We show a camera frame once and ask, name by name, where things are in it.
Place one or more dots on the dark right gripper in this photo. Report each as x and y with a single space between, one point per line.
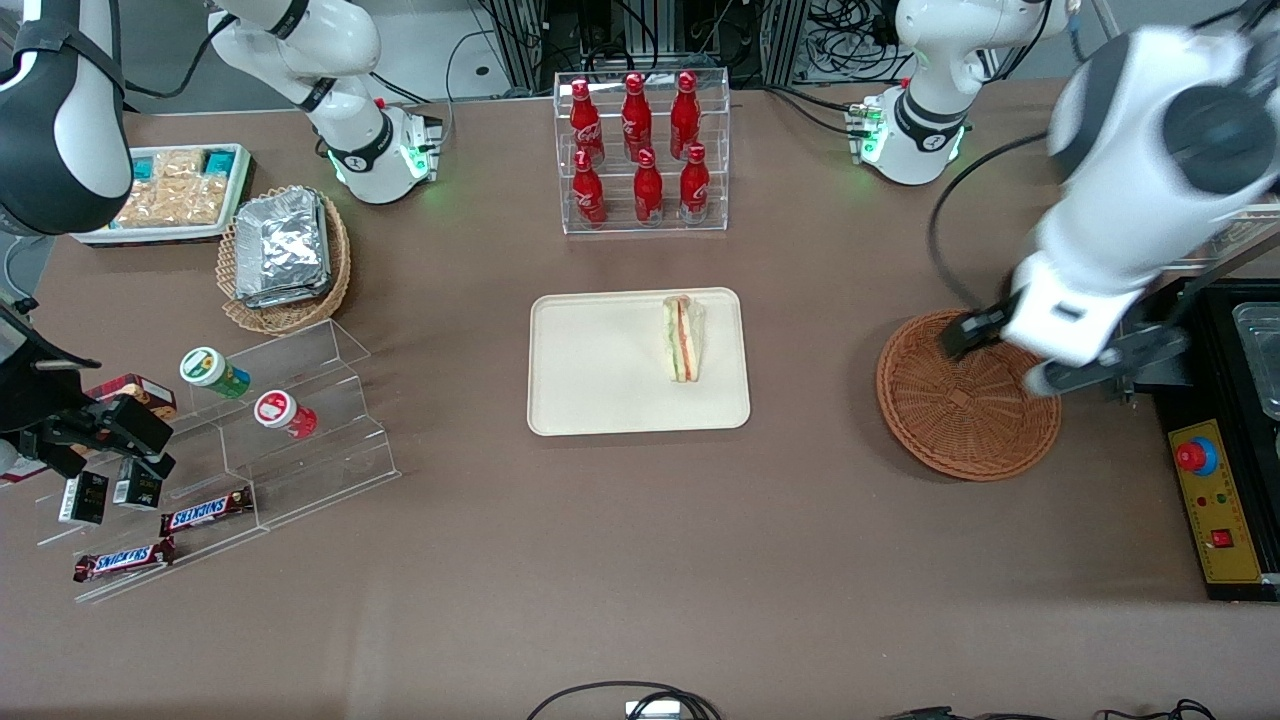
38 400

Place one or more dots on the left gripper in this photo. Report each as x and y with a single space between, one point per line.
978 327

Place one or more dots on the triangular sandwich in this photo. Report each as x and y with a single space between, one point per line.
684 340

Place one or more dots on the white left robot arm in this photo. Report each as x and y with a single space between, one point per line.
1130 190

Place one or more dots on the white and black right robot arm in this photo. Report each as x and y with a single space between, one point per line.
340 40

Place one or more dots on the round brown wicker basket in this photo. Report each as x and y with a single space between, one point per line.
960 420

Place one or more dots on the white snack tray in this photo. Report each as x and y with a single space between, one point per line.
150 236

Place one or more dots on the light tan wicker basket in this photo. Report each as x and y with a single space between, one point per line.
290 318

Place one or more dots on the clear metal-rimmed tray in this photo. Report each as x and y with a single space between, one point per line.
1258 360

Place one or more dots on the beige rectangular tray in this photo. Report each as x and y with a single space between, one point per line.
600 362

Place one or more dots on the red-brown snack box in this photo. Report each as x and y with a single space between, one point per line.
145 390

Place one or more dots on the small black box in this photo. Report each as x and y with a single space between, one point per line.
137 487
83 498

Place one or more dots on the green yogurt cup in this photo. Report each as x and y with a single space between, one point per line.
205 368

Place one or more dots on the red box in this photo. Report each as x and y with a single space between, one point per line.
25 472

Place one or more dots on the Snickers chocolate bar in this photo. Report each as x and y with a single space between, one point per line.
205 511
122 560

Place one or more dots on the red yogurt cup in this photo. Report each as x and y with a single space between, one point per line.
275 410

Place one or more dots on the grey metal block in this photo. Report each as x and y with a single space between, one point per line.
1165 383

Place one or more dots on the clear acrylic stepped display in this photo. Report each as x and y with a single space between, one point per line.
320 460

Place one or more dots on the clear cracker snack bags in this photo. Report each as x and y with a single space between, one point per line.
175 195

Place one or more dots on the silver foil pouch stack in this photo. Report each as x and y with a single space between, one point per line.
282 248

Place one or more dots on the black machine housing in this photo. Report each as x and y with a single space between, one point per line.
1215 400

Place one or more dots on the red emergency stop button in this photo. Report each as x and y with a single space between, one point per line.
1195 456

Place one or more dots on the teal snack packet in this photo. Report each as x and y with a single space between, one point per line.
143 168
218 161

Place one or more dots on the grey metal bar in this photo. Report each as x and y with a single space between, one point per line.
1250 255

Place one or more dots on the clear acrylic bottle rack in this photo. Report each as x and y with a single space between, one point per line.
700 215

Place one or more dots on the yellow control panel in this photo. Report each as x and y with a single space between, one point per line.
1235 500

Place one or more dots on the red cola bottle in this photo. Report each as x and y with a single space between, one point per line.
584 125
636 118
648 190
588 192
694 186
685 115

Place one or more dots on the small white device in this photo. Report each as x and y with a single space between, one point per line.
652 710

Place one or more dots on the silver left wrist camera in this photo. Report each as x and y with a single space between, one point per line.
1110 368

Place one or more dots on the aluminium profile frame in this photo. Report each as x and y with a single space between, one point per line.
527 45

